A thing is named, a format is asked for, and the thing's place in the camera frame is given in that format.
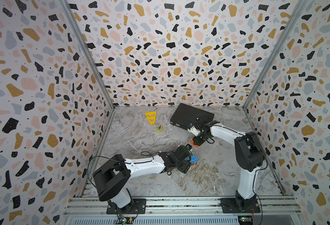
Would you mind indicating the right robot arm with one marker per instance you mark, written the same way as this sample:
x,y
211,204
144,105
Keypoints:
x,y
249,156

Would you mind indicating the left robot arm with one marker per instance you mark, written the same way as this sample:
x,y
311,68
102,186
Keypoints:
x,y
110,178

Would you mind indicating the yellow triangular plastic piece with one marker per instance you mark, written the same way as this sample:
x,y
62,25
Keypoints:
x,y
151,117

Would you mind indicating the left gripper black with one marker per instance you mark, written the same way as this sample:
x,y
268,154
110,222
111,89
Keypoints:
x,y
185,167

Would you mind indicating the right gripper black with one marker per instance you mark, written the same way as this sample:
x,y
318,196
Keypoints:
x,y
196,141

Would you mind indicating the black carrying case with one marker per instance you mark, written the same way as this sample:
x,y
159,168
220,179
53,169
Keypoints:
x,y
186,116

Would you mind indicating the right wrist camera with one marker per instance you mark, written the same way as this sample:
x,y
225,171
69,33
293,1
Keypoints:
x,y
194,130

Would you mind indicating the small yellow round toy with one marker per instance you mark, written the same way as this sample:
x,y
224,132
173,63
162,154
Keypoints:
x,y
159,128

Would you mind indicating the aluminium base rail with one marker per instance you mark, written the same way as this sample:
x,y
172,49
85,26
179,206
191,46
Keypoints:
x,y
269,210

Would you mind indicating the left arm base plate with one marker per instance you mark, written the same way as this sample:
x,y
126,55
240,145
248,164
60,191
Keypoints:
x,y
136,206

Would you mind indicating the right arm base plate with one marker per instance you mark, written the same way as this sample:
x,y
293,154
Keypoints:
x,y
238,205

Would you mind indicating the blue lego brick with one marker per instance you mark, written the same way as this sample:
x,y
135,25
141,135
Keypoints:
x,y
194,159

